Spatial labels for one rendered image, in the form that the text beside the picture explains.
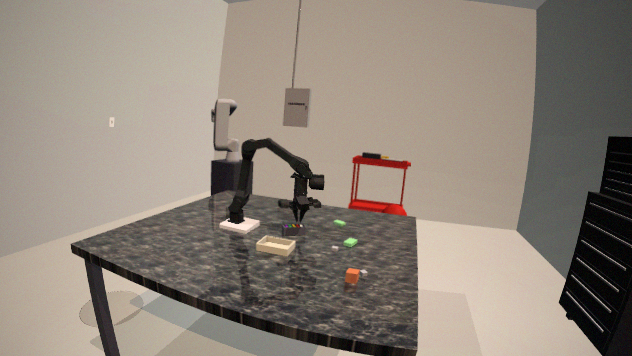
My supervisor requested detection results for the orange cube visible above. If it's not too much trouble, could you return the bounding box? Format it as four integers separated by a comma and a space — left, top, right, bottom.
345, 268, 360, 284

